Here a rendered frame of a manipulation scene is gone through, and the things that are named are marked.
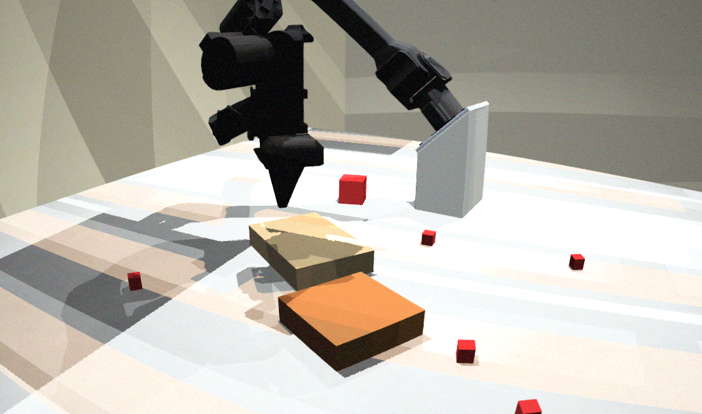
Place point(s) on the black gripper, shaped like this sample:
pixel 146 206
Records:
pixel 286 148

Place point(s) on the orange square block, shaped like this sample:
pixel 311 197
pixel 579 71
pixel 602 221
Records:
pixel 350 319

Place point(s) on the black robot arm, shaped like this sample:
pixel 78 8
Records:
pixel 244 53

